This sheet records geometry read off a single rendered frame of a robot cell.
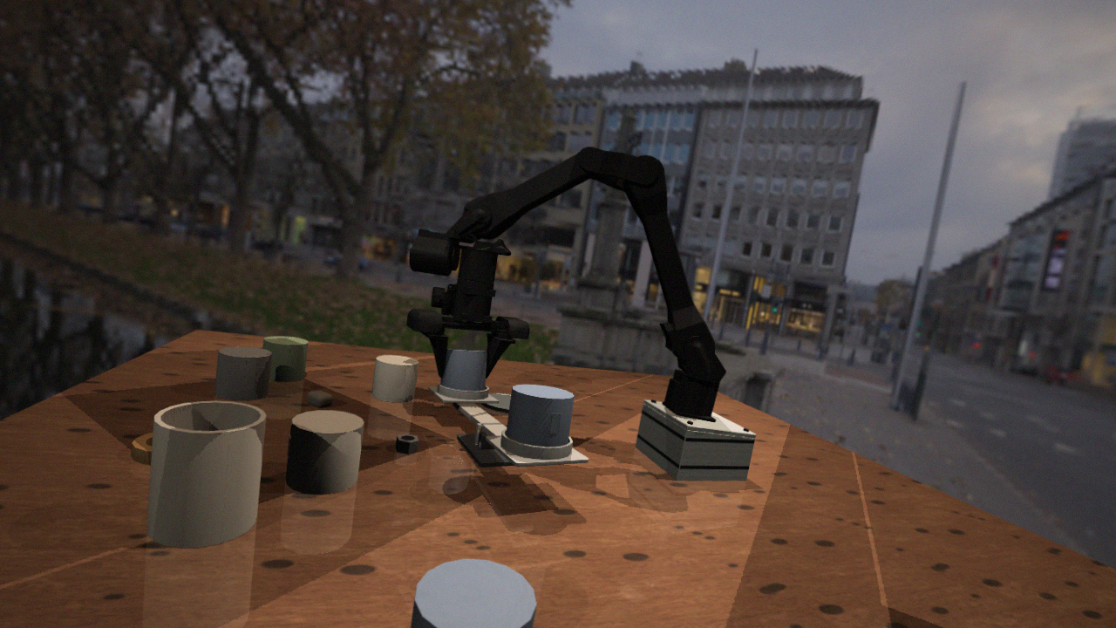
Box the grey pebble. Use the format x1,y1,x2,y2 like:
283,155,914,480
307,392,333,408

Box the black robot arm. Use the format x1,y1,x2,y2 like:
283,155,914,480
408,147,727,422

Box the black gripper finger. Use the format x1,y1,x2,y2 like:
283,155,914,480
485,334,516,379
421,332,448,378

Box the white round dish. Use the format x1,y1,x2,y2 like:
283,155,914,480
481,393,511,413

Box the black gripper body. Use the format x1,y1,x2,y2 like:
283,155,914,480
406,278,530,339

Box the beige balance beam with square pans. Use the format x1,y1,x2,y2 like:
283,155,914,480
429,381,589,468

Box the dark grey hex nut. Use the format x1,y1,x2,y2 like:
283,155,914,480
396,434,419,454

